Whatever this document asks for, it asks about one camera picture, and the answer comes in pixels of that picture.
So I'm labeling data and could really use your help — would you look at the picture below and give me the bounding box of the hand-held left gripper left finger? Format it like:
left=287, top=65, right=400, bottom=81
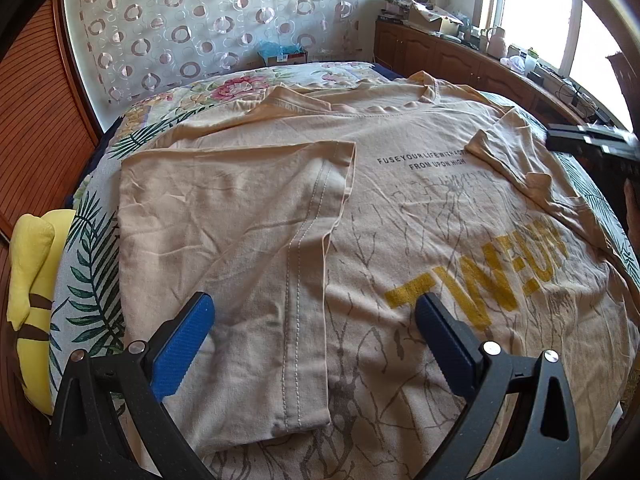
left=48, top=291, right=217, bottom=480

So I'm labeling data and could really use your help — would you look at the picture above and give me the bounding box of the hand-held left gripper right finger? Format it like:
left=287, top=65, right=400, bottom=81
left=415, top=292, right=582, bottom=480

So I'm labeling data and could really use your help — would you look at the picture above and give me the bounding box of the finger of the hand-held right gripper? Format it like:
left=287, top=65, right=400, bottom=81
left=545, top=122, right=640, bottom=162

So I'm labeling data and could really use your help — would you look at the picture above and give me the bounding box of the beige printed t-shirt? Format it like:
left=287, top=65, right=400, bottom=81
left=119, top=71, right=628, bottom=480

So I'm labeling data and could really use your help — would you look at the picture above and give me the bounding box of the floral leaf print bedspread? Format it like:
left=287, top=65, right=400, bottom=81
left=47, top=60, right=633, bottom=480

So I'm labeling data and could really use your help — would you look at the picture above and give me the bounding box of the window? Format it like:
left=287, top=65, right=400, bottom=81
left=480, top=0, right=626, bottom=126

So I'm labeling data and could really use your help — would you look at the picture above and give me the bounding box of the yellow plush toy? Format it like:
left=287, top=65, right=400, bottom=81
left=7, top=208, right=76, bottom=416

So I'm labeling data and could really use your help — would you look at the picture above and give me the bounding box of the wooden cabinet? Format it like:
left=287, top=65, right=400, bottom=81
left=374, top=19, right=601, bottom=126

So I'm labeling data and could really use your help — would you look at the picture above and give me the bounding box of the open cardboard box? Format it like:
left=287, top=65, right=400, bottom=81
left=407, top=0, right=463, bottom=36

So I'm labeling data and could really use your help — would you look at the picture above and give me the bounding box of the wooden wardrobe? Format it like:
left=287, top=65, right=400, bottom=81
left=0, top=0, right=107, bottom=233

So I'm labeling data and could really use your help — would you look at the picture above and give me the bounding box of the small box with blue tissue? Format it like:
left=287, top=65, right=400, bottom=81
left=257, top=40, right=308, bottom=67

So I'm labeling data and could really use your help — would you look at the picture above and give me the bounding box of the sheer curtain with circles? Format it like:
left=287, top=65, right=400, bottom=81
left=62, top=0, right=361, bottom=121

